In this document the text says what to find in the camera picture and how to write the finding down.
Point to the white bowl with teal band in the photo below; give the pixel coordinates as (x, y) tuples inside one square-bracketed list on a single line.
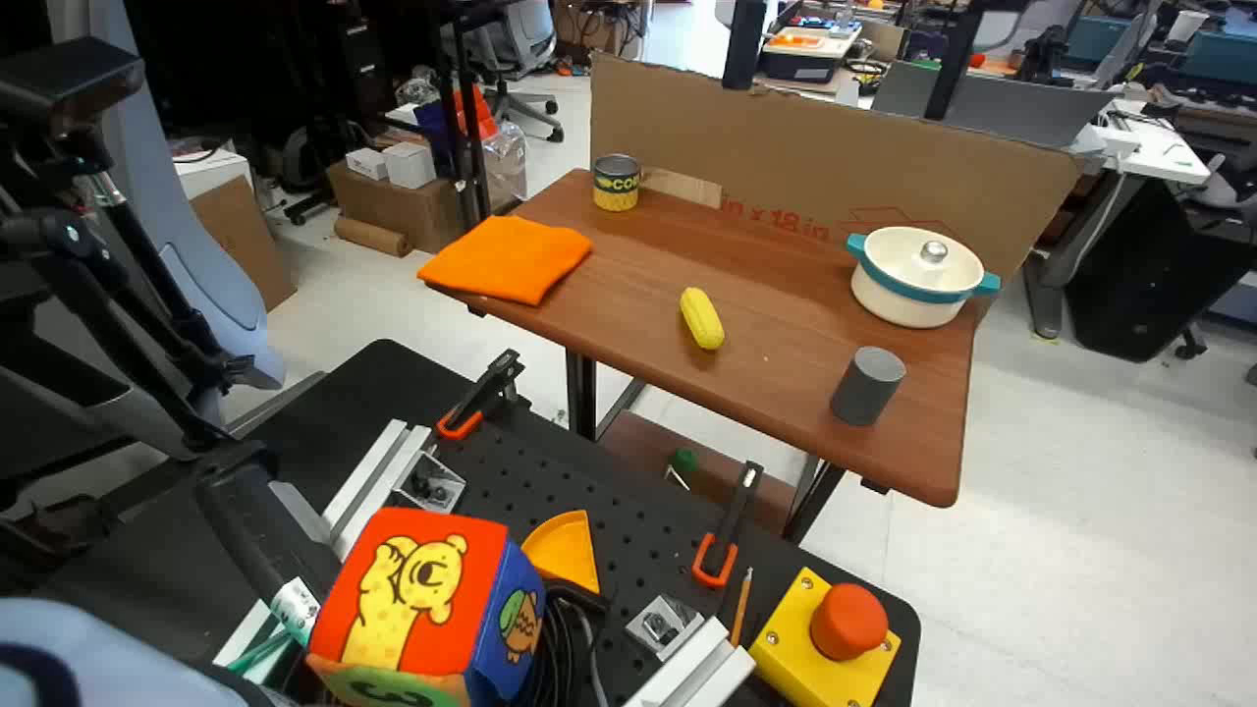
[(905, 293)]

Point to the yellow banana toy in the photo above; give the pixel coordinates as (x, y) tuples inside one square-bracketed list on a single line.
[(702, 319)]

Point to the black perforated base board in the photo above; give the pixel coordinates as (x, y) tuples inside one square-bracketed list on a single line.
[(576, 475)]

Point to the orange folded cloth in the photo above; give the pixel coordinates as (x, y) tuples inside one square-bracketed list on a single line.
[(507, 256)]

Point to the tin can with yellow label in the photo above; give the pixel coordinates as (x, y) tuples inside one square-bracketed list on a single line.
[(614, 188)]

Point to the orange plastic wedge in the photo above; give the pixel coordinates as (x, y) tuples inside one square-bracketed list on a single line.
[(567, 550)]

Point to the small square marker tag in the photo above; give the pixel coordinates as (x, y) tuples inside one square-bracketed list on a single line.
[(428, 480), (661, 626)]

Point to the grey cylinder cup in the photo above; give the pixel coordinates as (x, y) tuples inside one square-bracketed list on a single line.
[(867, 387)]

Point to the brown cardboard back panel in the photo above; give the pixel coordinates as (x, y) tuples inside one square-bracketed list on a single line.
[(800, 152)]

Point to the large open cardboard box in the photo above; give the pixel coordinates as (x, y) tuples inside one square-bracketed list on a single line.
[(397, 209)]

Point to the wooden pencil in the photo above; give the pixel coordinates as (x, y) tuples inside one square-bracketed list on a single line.
[(743, 608)]

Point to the black office chair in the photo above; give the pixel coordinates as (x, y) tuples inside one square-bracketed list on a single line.
[(516, 52)]

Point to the colourful plush bear cube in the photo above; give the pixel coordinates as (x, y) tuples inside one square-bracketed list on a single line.
[(418, 613)]

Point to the yellow emergency stop box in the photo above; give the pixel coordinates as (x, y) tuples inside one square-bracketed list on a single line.
[(821, 650)]

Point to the small brown cardboard box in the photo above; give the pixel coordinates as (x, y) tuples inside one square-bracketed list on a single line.
[(241, 239)]

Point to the blue grey fabric cover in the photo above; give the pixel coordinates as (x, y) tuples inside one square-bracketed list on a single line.
[(182, 221)]

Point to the black bulky bag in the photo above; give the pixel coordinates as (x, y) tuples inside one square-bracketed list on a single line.
[(1154, 270)]

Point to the white office desk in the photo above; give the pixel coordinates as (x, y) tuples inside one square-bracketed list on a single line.
[(1139, 152)]

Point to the black metal table frame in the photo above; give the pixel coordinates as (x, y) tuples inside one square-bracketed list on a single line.
[(583, 396)]

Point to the aluminium profile rail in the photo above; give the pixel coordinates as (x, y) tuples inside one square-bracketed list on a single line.
[(376, 480), (693, 668)]

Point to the black camera tripod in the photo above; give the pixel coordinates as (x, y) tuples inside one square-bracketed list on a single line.
[(71, 262)]

